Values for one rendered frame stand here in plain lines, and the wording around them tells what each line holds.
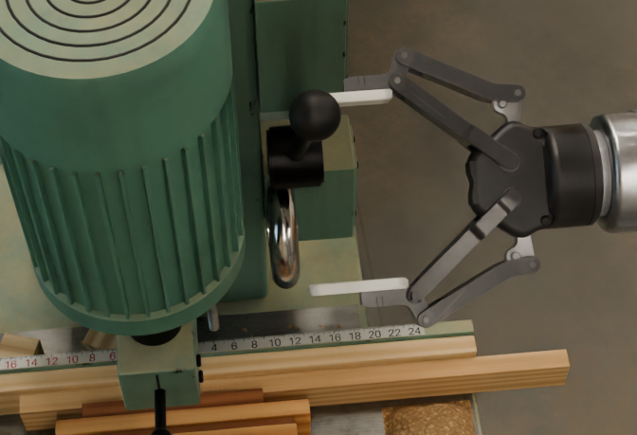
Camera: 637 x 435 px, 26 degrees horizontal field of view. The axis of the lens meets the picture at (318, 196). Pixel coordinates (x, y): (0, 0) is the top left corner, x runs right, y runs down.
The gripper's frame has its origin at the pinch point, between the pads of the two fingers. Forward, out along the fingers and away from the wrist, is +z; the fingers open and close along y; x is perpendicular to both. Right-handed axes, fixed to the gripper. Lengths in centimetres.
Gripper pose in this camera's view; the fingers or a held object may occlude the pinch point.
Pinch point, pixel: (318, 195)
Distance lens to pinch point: 99.8
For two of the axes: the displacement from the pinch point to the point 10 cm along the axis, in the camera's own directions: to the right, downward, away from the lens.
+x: 0.5, -0.4, -10.0
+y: -0.8, -10.0, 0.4
